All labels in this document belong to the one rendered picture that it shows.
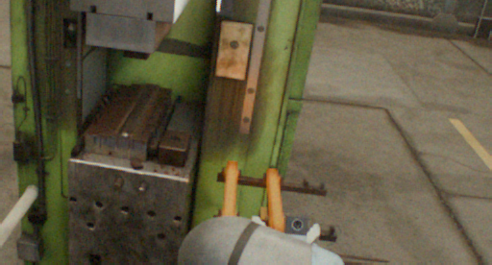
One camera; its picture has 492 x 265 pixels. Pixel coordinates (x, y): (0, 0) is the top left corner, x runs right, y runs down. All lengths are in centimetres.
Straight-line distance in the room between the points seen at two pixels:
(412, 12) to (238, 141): 646
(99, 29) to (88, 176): 46
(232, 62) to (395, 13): 643
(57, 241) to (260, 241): 152
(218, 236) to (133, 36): 90
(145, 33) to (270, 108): 47
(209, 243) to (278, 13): 100
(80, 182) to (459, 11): 713
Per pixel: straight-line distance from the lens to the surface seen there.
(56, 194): 203
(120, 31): 152
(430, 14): 814
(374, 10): 788
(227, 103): 169
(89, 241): 184
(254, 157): 178
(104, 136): 167
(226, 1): 156
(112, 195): 170
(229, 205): 138
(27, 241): 216
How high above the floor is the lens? 178
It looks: 28 degrees down
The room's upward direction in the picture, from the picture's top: 6 degrees clockwise
